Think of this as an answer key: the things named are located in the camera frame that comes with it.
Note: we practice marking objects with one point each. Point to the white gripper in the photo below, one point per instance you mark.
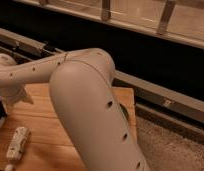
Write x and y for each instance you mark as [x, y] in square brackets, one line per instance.
[12, 95]

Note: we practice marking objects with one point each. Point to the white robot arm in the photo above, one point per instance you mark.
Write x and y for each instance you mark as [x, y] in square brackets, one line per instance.
[80, 86]

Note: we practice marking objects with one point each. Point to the green ceramic bowl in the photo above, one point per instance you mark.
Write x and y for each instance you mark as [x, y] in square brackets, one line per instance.
[125, 112]

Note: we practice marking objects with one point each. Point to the wooden board table top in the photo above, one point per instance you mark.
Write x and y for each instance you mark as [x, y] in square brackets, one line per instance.
[48, 147]

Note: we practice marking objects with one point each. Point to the black adapter on rail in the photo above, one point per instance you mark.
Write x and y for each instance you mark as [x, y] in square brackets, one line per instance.
[49, 47]

